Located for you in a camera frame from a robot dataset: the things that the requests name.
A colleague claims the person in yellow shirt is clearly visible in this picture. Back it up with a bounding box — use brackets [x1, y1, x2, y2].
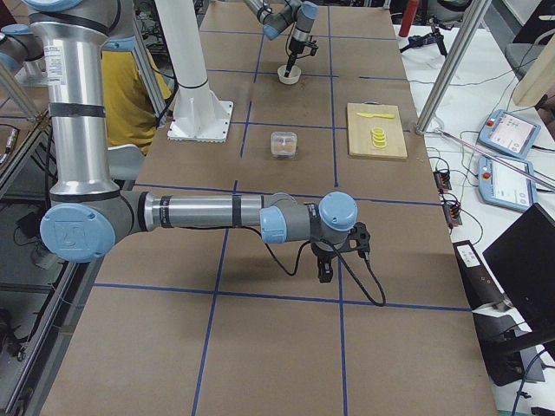
[101, 51, 159, 154]

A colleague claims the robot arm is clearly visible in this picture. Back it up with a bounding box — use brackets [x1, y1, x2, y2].
[14, 1, 369, 283]
[245, 0, 318, 78]

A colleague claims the black tripod stick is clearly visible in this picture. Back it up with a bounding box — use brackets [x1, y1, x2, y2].
[399, 17, 449, 57]

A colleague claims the aluminium frame post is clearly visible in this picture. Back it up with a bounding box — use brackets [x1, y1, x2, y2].
[415, 0, 492, 135]

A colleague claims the near teach pendant tablet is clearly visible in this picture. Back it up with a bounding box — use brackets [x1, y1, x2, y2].
[478, 156, 538, 212]

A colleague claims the clear plastic egg box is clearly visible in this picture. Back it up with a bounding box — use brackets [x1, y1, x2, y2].
[271, 132, 298, 158]

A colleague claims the black monitor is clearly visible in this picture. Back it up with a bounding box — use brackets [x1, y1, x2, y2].
[483, 203, 554, 329]

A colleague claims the white bowl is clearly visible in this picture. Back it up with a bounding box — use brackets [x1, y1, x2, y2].
[277, 65, 302, 85]

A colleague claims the black box with white label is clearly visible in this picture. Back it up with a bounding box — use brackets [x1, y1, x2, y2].
[453, 240, 512, 312]

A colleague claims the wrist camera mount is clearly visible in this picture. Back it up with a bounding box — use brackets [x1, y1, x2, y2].
[340, 222, 370, 262]
[302, 36, 318, 58]

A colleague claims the teach pendant tablet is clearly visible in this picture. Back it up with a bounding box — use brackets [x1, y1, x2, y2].
[478, 109, 541, 159]
[478, 156, 538, 212]

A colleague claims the wooden plank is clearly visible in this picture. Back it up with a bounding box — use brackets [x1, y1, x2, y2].
[513, 29, 554, 107]

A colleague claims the wooden cutting board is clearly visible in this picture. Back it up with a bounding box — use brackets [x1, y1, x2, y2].
[347, 103, 408, 159]

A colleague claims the white camera pillar with base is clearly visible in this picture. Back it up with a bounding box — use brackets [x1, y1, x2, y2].
[155, 0, 233, 143]

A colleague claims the yellow plastic knife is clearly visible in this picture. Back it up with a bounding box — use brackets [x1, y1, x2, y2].
[356, 112, 395, 120]

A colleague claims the far teach pendant tablet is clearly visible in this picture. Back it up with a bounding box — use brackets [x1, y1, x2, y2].
[478, 109, 541, 159]

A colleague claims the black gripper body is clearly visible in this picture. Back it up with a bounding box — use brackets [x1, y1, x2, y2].
[310, 241, 338, 265]
[289, 37, 304, 55]

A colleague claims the grey office chair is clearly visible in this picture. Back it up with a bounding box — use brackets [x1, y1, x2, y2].
[504, 1, 554, 81]

